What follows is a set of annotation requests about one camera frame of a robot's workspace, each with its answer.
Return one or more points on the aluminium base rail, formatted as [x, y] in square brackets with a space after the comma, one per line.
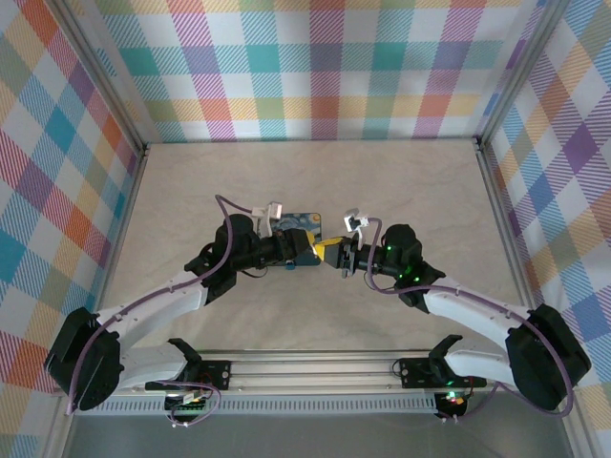
[310, 369]

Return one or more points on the left controller board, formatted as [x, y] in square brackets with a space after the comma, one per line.
[188, 404]

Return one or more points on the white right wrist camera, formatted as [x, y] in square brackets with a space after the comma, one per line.
[353, 220]

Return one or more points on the starry night print box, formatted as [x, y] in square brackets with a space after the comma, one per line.
[305, 222]

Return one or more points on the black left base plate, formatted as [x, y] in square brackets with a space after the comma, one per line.
[219, 374]

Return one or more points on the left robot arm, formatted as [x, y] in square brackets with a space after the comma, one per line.
[157, 310]

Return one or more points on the aluminium frame post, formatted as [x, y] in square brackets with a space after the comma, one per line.
[105, 76]
[518, 76]

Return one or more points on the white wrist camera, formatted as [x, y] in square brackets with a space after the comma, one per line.
[273, 210]
[353, 220]

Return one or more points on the right controller board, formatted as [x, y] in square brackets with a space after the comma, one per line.
[453, 403]

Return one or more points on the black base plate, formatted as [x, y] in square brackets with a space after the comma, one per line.
[415, 374]
[219, 374]

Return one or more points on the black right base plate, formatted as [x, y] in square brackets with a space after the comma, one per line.
[415, 374]

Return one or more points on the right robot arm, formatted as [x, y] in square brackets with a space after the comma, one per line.
[477, 315]

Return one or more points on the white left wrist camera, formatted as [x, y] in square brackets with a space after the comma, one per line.
[273, 210]

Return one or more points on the controller board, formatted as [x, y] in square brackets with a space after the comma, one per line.
[453, 403]
[188, 404]

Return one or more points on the aluminium side rail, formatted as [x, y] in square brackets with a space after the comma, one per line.
[496, 200]
[131, 200]

